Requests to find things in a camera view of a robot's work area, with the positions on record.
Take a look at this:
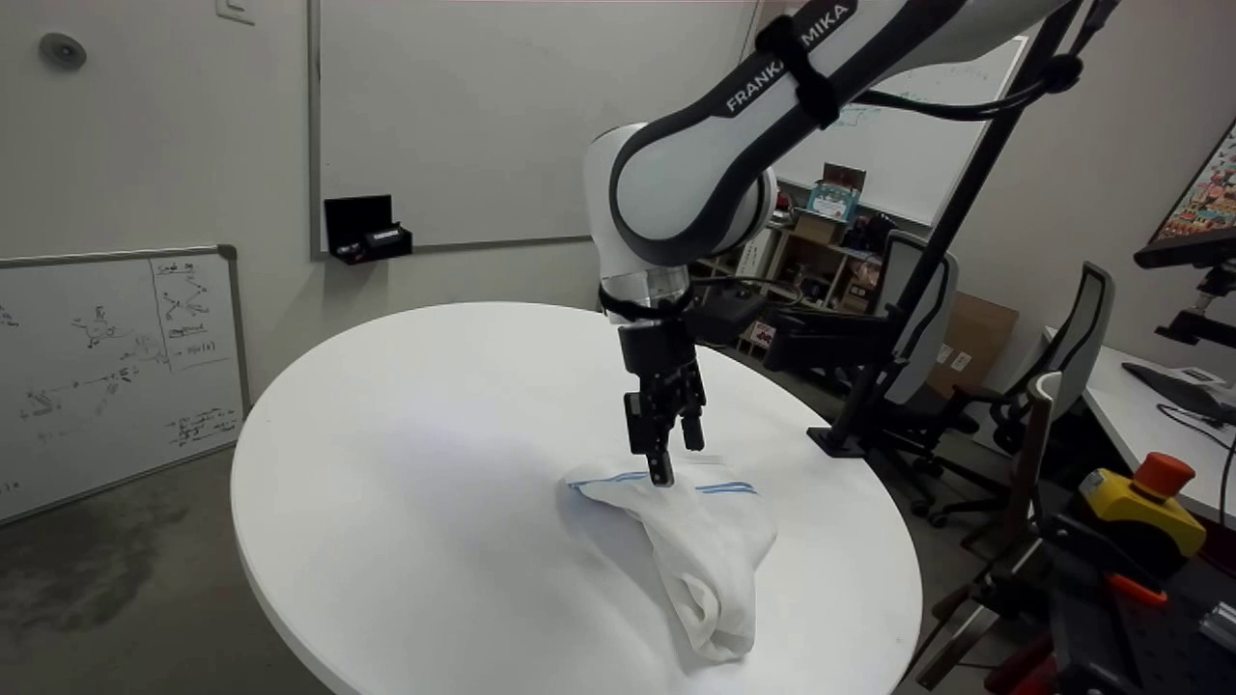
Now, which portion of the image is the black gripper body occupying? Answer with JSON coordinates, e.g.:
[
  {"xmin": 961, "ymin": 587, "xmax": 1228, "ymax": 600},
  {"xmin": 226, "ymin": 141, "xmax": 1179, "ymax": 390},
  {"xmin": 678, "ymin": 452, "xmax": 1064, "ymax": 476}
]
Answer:
[{"xmin": 615, "ymin": 322, "xmax": 706, "ymax": 404}]

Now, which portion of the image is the white towel with blue stripes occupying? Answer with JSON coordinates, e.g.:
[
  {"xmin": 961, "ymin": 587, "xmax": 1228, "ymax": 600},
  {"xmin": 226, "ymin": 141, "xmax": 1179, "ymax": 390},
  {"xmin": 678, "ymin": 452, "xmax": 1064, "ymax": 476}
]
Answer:
[{"xmin": 552, "ymin": 462, "xmax": 780, "ymax": 677}]

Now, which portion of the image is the black clamp-on stand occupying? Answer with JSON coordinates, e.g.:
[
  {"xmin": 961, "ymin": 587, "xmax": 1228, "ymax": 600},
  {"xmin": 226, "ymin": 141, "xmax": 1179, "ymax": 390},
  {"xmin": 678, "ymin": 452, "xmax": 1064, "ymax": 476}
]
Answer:
[{"xmin": 691, "ymin": 0, "xmax": 1125, "ymax": 459}]

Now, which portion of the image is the wooden shelf unit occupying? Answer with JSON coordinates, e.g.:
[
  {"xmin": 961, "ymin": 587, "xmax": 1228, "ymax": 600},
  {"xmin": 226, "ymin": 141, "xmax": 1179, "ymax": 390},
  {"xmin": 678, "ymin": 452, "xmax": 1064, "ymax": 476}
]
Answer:
[{"xmin": 758, "ymin": 163, "xmax": 902, "ymax": 362}]

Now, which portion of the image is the teal box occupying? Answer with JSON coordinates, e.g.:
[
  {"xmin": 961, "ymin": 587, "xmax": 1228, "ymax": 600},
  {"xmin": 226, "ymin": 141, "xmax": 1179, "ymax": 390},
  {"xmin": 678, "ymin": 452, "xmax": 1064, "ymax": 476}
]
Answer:
[{"xmin": 805, "ymin": 176, "xmax": 863, "ymax": 224}]

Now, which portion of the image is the brown cardboard box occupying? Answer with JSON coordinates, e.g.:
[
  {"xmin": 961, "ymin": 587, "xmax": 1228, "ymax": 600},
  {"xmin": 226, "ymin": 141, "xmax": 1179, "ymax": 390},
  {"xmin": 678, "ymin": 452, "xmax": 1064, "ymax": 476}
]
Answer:
[{"xmin": 932, "ymin": 288, "xmax": 1020, "ymax": 401}]

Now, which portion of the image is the black whiteboard eraser box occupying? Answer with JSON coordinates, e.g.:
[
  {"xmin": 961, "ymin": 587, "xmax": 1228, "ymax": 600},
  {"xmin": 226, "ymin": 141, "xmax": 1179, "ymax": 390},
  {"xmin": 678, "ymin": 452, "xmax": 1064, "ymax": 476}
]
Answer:
[{"xmin": 321, "ymin": 188, "xmax": 417, "ymax": 268}]

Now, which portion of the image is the grey mesh office chair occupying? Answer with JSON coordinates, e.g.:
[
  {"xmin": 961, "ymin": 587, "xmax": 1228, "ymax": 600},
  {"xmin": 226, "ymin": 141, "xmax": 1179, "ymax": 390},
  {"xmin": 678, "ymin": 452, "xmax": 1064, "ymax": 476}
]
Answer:
[{"xmin": 987, "ymin": 262, "xmax": 1121, "ymax": 468}]

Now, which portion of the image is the yellow emergency stop box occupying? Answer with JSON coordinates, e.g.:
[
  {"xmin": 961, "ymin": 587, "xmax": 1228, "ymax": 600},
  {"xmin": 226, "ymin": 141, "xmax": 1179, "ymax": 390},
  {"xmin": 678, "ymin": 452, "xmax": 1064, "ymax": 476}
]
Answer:
[{"xmin": 1078, "ymin": 452, "xmax": 1210, "ymax": 560}]

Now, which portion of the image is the small leaning whiteboard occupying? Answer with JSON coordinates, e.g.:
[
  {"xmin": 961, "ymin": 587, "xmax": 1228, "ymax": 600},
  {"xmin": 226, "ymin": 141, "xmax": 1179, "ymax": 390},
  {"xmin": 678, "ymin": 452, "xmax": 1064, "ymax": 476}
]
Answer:
[{"xmin": 0, "ymin": 244, "xmax": 250, "ymax": 526}]

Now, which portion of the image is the computer monitor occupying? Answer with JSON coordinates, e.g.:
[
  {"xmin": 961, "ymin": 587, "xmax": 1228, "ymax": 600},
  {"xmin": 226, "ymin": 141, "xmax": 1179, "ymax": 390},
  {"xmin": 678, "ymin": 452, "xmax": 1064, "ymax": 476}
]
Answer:
[{"xmin": 1132, "ymin": 114, "xmax": 1236, "ymax": 273}]

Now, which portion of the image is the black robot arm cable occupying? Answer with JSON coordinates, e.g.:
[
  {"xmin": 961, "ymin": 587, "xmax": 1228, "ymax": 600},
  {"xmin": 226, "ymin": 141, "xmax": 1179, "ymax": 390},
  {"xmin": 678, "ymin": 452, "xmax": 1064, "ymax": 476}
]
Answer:
[{"xmin": 758, "ymin": 13, "xmax": 1092, "ymax": 127}]

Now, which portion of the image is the black clamp with orange handle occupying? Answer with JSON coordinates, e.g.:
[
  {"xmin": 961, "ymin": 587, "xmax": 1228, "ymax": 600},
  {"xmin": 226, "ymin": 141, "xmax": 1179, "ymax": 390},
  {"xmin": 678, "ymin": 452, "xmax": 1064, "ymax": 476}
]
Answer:
[{"xmin": 1104, "ymin": 571, "xmax": 1175, "ymax": 615}]

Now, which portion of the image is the black monitor mount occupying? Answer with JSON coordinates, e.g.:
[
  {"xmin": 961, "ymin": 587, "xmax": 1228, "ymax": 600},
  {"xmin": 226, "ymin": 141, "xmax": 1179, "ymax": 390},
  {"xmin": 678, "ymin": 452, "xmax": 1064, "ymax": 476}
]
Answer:
[{"xmin": 1156, "ymin": 262, "xmax": 1236, "ymax": 356}]

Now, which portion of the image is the round grey wall fixture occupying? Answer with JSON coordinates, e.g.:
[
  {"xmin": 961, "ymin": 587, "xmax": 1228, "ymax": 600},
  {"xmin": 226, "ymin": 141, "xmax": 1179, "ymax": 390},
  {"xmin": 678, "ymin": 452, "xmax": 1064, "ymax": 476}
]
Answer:
[{"xmin": 33, "ymin": 29, "xmax": 92, "ymax": 75}]

